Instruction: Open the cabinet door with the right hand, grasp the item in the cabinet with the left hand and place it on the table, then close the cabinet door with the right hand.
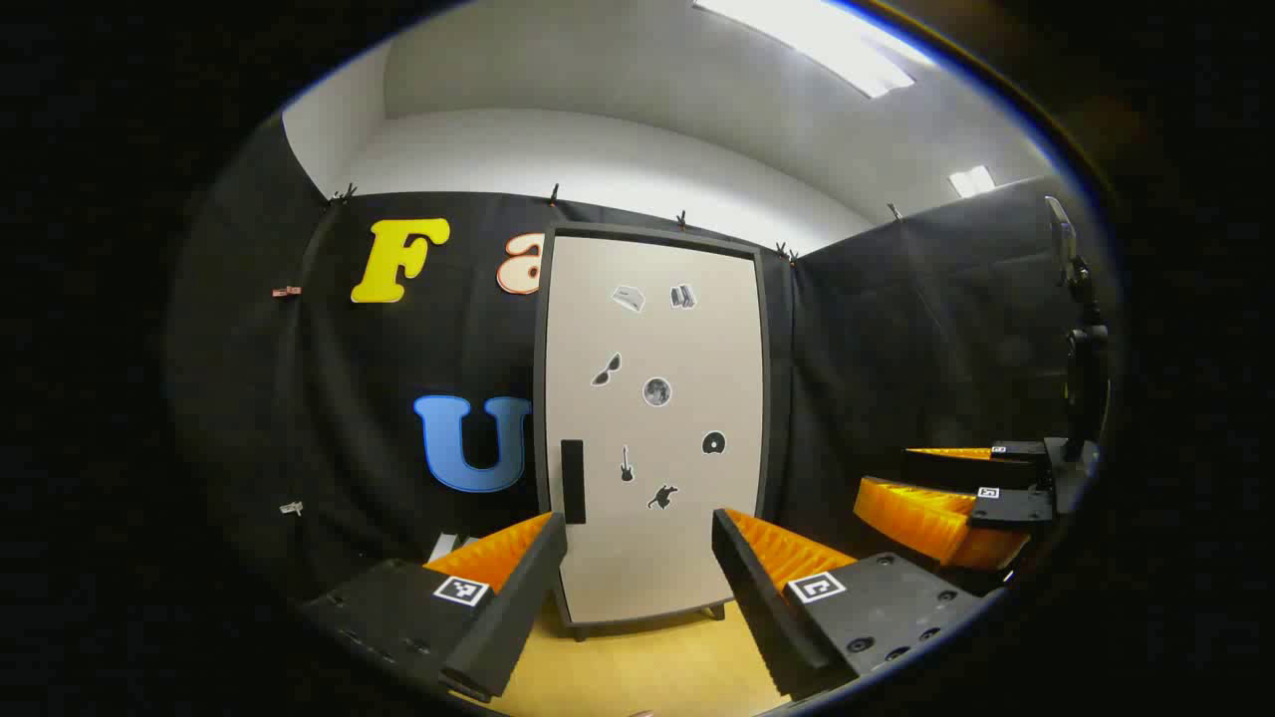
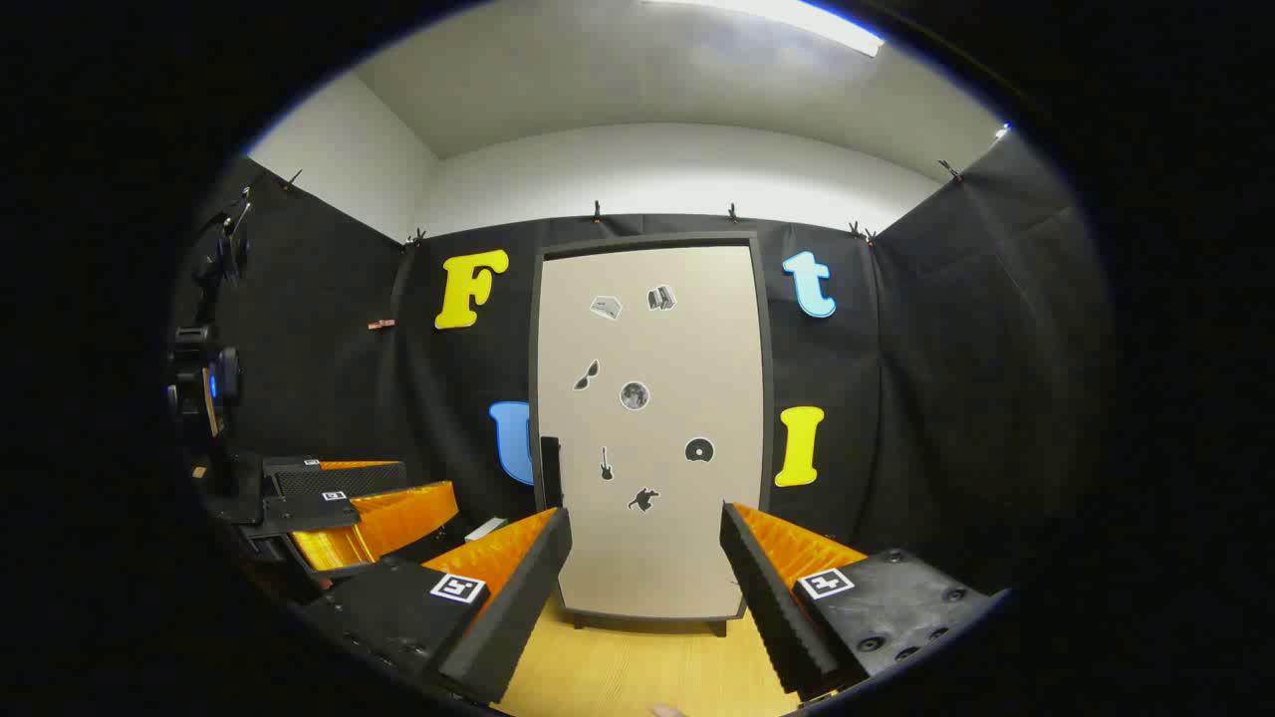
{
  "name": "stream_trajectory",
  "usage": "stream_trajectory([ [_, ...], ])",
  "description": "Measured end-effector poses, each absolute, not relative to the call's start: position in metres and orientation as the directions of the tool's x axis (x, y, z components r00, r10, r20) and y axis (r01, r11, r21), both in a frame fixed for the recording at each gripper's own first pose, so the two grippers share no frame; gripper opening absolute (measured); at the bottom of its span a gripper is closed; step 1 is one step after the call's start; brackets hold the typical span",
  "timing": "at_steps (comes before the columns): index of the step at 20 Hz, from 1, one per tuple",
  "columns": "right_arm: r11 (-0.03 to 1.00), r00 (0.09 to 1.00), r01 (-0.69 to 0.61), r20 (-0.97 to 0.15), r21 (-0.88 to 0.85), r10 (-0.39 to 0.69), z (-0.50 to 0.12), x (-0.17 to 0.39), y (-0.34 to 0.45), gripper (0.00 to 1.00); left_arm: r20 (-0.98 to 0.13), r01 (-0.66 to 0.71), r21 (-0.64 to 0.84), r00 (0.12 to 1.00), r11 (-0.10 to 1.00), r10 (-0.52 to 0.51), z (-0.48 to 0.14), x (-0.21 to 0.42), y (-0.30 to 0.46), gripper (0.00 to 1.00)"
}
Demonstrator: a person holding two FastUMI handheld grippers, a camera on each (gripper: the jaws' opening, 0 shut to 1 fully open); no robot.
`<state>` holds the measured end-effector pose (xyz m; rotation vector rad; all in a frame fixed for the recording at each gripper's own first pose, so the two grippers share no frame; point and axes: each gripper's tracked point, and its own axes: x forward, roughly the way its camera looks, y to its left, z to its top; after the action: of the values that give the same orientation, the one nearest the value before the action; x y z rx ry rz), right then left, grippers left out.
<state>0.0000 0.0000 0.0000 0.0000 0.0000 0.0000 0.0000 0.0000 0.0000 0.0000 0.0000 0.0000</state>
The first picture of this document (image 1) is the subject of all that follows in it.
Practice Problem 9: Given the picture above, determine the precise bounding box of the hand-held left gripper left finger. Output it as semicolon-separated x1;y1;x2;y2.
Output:
299;511;569;703

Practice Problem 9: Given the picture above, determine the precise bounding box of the beige cabinet door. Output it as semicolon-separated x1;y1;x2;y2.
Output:
544;235;766;626

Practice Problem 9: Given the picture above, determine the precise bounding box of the large ceiling light panel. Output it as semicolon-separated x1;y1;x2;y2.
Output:
692;0;917;99

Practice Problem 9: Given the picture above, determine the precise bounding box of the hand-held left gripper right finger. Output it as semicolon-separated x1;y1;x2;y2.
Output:
711;508;987;700

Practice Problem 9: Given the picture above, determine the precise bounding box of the black backdrop cloth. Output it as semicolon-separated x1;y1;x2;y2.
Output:
164;110;1072;608

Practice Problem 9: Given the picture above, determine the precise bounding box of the black door handle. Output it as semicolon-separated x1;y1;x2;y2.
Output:
561;439;586;525

